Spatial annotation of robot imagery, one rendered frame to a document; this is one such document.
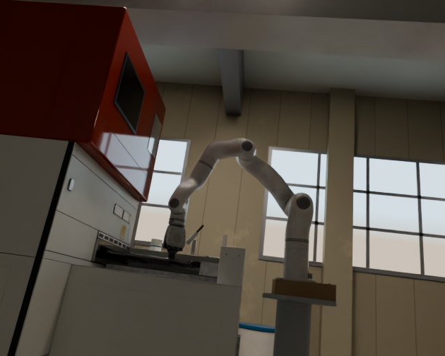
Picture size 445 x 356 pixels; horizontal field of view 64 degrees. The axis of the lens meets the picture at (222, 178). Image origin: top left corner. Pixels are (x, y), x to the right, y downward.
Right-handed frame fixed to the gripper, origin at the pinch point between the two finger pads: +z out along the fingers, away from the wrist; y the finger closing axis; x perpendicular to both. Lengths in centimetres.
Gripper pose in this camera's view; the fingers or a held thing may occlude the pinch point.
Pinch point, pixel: (171, 257)
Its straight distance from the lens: 180.4
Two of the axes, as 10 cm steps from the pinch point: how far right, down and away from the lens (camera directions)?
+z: -1.3, 9.4, -3.1
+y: 7.7, 2.9, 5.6
